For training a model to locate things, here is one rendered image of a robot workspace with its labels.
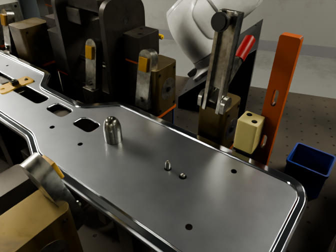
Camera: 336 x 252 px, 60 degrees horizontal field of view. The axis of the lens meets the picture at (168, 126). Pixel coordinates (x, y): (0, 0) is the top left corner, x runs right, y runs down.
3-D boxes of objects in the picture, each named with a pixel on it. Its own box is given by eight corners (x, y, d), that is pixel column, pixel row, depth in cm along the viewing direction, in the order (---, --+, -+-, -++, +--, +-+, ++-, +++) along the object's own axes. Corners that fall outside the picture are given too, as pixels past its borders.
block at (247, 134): (215, 244, 70) (237, 118, 48) (222, 233, 72) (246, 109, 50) (228, 252, 68) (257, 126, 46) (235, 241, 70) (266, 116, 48)
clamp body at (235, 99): (188, 218, 76) (195, 102, 55) (207, 194, 82) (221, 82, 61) (209, 231, 73) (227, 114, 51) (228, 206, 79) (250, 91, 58)
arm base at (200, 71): (196, 69, 130) (188, 59, 129) (238, 41, 118) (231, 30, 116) (186, 88, 116) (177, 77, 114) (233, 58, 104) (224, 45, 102)
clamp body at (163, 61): (142, 182, 86) (133, 64, 63) (165, 162, 93) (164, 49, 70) (159, 193, 82) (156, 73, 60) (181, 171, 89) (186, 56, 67)
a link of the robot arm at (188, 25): (192, 59, 124) (159, 16, 118) (227, 31, 118) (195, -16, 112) (191, 68, 109) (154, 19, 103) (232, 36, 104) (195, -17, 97)
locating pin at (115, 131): (102, 146, 55) (97, 117, 51) (114, 138, 57) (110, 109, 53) (114, 153, 53) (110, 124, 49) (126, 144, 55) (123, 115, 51)
